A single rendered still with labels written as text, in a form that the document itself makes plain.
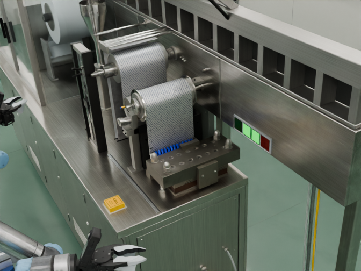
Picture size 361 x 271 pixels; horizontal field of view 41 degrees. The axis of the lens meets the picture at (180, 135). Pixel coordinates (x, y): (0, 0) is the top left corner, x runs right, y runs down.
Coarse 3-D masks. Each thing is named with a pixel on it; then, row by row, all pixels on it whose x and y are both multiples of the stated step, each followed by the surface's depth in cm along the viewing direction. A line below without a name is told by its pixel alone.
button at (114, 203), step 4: (116, 196) 212; (104, 200) 210; (108, 200) 210; (112, 200) 210; (116, 200) 210; (120, 200) 210; (104, 204) 211; (108, 204) 208; (112, 204) 208; (116, 204) 207; (120, 204) 207; (124, 204) 208; (108, 208) 207; (112, 208) 206; (116, 208) 207; (120, 208) 208
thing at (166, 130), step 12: (192, 108) 222; (156, 120) 214; (168, 120) 218; (180, 120) 221; (192, 120) 225; (156, 132) 217; (168, 132) 221; (180, 132) 225; (192, 132) 228; (156, 144) 220; (168, 144) 224
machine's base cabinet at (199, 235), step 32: (32, 128) 328; (32, 160) 379; (64, 192) 294; (96, 224) 241; (160, 224) 207; (192, 224) 218; (224, 224) 229; (160, 256) 216; (192, 256) 227; (224, 256) 240
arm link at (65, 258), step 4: (56, 256) 137; (60, 256) 137; (64, 256) 137; (68, 256) 137; (56, 260) 136; (60, 260) 136; (64, 260) 136; (68, 260) 136; (56, 264) 135; (60, 264) 135; (64, 264) 135; (68, 264) 136; (56, 268) 135; (60, 268) 135; (64, 268) 135; (68, 268) 135
